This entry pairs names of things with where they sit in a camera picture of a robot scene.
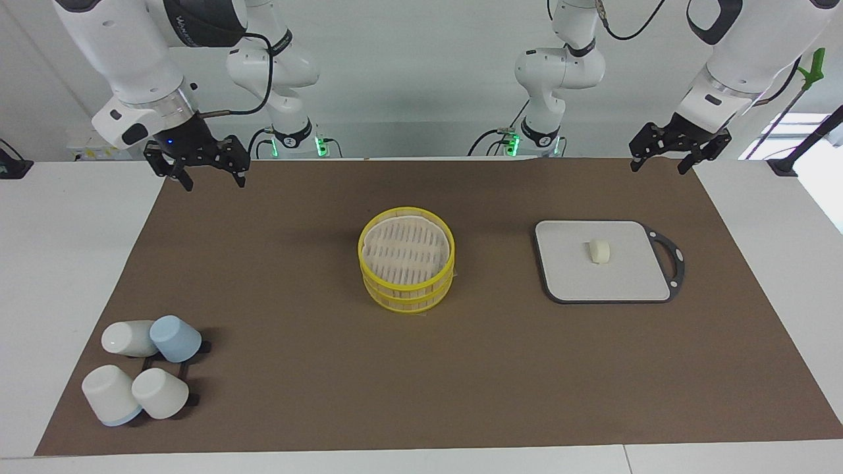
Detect black cup rack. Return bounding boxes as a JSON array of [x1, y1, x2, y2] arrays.
[[142, 339, 213, 408]]

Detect thin grey rod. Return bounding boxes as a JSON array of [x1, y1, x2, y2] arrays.
[[744, 82, 808, 160]]

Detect black camera stand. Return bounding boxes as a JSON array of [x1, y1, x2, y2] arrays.
[[767, 105, 843, 177]]

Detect white plastic cup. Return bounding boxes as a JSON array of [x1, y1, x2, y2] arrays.
[[101, 320, 159, 358], [81, 365, 144, 427], [131, 367, 190, 420]]

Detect light blue plastic cup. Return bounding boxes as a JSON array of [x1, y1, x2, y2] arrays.
[[150, 315, 203, 363]]

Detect green clamp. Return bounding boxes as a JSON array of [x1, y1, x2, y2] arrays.
[[798, 47, 827, 90]]

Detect bamboo steamer with yellow rims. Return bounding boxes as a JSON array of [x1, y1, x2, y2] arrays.
[[358, 207, 456, 314]]

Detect brown table mat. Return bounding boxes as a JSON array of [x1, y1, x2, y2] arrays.
[[34, 158, 843, 456]]

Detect white socket box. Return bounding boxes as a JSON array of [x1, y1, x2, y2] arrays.
[[66, 128, 121, 162]]

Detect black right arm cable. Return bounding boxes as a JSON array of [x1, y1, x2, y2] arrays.
[[196, 26, 275, 120]]

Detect black base cable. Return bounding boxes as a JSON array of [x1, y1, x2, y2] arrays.
[[468, 99, 531, 157], [248, 127, 343, 159]]

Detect white cutting board grey rim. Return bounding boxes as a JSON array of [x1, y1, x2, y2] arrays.
[[533, 219, 686, 305]]

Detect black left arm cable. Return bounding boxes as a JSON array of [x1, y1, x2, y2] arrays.
[[595, 0, 667, 41]]

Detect black table clamp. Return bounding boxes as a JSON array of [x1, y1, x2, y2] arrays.
[[0, 138, 34, 180]]

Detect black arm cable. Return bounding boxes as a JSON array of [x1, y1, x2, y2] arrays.
[[196, 26, 275, 120], [595, 0, 667, 41]]

